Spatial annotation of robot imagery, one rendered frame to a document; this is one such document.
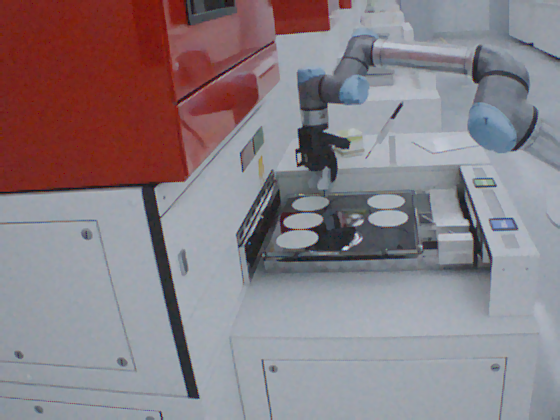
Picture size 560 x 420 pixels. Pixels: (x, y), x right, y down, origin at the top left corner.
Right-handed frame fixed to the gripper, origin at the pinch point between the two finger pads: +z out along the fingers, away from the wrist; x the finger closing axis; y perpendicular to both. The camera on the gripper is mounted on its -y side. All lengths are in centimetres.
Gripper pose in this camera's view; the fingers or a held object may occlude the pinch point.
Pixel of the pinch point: (326, 191)
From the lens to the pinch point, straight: 162.1
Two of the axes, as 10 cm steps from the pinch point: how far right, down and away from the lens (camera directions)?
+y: -7.3, 3.3, -5.9
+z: 1.1, 9.2, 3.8
